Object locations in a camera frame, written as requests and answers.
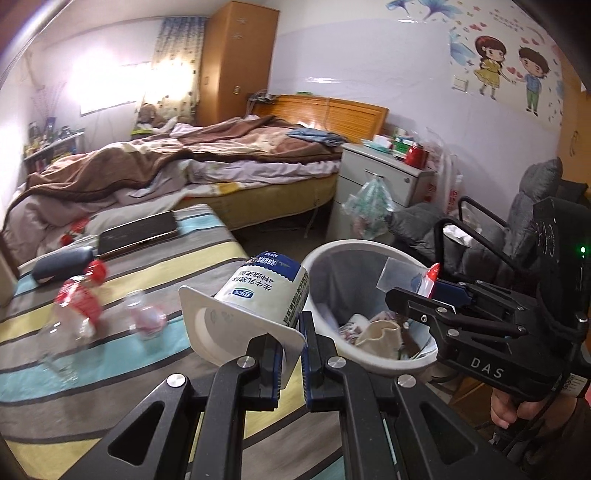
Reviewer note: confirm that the clear wrapper red corner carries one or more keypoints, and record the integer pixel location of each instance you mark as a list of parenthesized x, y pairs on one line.
[(397, 277)]

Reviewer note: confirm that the person's right hand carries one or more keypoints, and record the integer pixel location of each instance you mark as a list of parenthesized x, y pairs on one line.
[(503, 408)]

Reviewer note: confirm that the wooden wardrobe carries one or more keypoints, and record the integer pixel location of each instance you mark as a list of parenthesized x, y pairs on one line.
[(240, 55)]

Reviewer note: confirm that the white trash bin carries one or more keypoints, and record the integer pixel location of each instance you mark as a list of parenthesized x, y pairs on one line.
[(337, 267)]

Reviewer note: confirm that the wooden bed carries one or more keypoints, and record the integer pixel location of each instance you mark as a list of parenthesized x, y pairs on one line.
[(277, 196)]

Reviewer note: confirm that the blue wall sticker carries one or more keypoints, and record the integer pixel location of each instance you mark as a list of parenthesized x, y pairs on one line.
[(425, 9)]

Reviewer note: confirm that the bright window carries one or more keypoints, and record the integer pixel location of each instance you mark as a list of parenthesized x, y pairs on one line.
[(106, 87)]

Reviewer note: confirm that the blue cloth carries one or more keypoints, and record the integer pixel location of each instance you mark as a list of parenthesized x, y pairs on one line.
[(318, 136)]

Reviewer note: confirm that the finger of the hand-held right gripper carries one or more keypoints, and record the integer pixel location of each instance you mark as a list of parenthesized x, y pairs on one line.
[(455, 290), (415, 304)]

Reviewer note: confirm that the person's right forearm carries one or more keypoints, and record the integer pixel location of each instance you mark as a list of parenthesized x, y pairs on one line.
[(558, 429)]

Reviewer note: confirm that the dried branches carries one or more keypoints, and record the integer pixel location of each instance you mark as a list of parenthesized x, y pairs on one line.
[(51, 99)]

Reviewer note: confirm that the dark blue pencil case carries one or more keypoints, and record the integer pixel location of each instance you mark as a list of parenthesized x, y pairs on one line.
[(60, 263)]

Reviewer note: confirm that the green and white boxes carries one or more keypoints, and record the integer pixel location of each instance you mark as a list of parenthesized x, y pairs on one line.
[(392, 141)]

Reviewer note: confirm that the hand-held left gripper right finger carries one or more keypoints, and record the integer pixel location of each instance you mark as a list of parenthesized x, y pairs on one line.
[(308, 369)]

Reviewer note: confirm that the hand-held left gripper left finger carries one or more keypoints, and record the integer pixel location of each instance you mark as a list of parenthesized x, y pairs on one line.
[(272, 364)]

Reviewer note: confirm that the lilac bed sheet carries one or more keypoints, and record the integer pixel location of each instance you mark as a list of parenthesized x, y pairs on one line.
[(258, 167)]

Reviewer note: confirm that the patterned curtain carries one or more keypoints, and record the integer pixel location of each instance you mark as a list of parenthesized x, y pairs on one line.
[(178, 69)]

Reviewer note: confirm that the cartoon children wall sticker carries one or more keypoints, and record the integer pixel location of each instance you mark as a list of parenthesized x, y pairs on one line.
[(508, 64)]

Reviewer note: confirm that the clear bottle red label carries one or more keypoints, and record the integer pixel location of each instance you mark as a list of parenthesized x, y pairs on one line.
[(74, 304)]

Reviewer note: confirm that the brown teddy bear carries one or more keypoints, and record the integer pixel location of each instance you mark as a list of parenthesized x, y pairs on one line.
[(147, 114)]

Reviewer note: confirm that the white bag red print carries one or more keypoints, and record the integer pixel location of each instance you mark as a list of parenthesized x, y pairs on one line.
[(445, 184)]

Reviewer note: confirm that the white yogurt cup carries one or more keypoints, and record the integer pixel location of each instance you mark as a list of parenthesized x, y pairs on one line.
[(258, 295)]

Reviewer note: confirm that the white wall switch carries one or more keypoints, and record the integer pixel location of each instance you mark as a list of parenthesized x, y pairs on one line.
[(460, 84)]

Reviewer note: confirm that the small pink bottle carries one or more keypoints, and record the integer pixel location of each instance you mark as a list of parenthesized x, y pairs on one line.
[(145, 316)]

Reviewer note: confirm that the white power strip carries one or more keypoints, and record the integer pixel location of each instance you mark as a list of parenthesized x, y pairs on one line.
[(263, 98)]

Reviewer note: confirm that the crushed beige noodle bowl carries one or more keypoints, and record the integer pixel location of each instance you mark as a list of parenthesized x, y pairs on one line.
[(378, 337)]

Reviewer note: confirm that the grey padded chair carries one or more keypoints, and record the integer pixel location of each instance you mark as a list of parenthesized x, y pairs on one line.
[(508, 221)]

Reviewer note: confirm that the black tablet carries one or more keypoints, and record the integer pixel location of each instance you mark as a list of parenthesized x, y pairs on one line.
[(138, 230)]

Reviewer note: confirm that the white nightstand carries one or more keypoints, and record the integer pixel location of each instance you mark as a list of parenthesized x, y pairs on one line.
[(369, 161)]

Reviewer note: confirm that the red tin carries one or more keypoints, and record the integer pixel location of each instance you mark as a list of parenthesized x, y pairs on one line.
[(415, 154)]

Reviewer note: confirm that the brown blanket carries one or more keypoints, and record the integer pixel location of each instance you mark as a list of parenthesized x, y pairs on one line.
[(115, 161)]

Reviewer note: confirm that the cluttered wall shelf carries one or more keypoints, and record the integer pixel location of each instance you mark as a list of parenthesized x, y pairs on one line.
[(51, 147)]

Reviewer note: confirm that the clear green plastic bag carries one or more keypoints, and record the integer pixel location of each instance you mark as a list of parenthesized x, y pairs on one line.
[(369, 207)]

